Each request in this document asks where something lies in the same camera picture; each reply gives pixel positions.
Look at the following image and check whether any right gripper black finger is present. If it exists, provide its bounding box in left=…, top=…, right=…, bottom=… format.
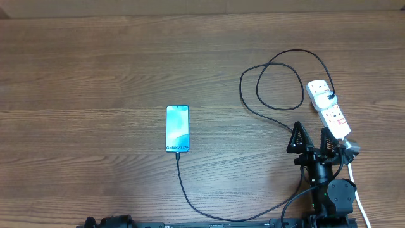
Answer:
left=286, top=122, right=314, bottom=154
left=320, top=127, right=339, bottom=156

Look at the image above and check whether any blue Galaxy S24+ smartphone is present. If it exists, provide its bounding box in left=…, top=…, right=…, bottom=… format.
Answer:
left=165, top=105, right=190, bottom=153

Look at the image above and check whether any white power strip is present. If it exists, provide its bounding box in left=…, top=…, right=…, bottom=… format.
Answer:
left=306, top=80, right=351, bottom=140

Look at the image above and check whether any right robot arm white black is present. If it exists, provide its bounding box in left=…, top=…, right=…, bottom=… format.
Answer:
left=280, top=122, right=360, bottom=228

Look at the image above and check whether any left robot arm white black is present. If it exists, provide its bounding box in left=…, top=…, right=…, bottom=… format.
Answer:
left=83, top=215, right=136, bottom=228

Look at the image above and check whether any white charger adapter plug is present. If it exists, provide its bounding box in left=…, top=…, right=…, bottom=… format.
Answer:
left=312, top=91, right=337, bottom=111

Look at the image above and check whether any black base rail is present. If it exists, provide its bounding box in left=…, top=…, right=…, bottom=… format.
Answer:
left=75, top=218, right=304, bottom=228

